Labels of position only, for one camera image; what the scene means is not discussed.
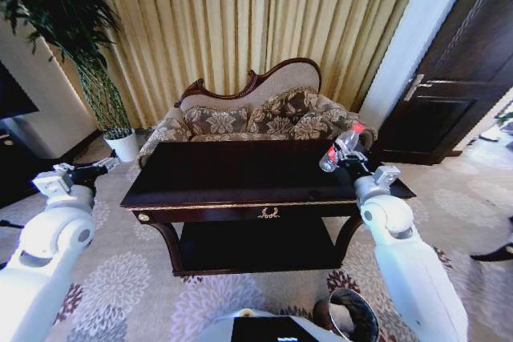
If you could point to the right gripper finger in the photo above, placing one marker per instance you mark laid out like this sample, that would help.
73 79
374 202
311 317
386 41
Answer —
341 152
358 155

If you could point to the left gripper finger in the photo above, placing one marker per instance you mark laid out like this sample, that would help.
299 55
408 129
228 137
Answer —
109 160
105 170

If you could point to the clear plastic bottle red cap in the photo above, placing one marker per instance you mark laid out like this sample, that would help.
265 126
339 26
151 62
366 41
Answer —
340 149

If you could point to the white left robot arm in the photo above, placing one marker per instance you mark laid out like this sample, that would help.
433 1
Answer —
44 254

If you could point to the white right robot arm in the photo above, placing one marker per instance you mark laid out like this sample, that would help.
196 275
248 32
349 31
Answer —
405 254

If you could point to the silver trash bin black liner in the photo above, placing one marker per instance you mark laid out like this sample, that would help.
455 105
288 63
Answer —
354 316

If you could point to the white plant pot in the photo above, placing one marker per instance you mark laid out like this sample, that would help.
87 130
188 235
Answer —
121 145

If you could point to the brown floral cushion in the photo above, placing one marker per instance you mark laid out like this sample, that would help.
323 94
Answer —
320 125
280 111
218 121

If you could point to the round gold table knob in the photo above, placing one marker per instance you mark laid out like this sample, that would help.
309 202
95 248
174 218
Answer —
142 217

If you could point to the dark wooden cabinet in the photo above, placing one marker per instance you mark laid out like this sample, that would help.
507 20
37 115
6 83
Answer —
16 166

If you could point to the dark wooden table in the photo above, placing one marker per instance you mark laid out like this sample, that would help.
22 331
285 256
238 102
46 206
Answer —
256 186

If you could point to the beige floral wood-trimmed sofa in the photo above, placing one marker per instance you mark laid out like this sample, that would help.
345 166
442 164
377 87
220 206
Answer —
256 109

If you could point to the gold wreath drawer pull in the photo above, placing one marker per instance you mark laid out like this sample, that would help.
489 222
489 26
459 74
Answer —
268 213

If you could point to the dark television screen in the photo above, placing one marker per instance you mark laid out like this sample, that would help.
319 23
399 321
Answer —
14 93

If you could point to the dark wooden door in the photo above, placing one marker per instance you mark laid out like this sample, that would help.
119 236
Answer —
453 65

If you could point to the tall green potted plant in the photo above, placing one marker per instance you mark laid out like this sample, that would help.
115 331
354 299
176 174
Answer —
68 29

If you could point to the small green plant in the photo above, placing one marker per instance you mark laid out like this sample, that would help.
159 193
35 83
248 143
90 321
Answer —
506 117

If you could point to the yellow pleated curtain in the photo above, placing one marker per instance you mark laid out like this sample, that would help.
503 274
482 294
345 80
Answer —
240 25

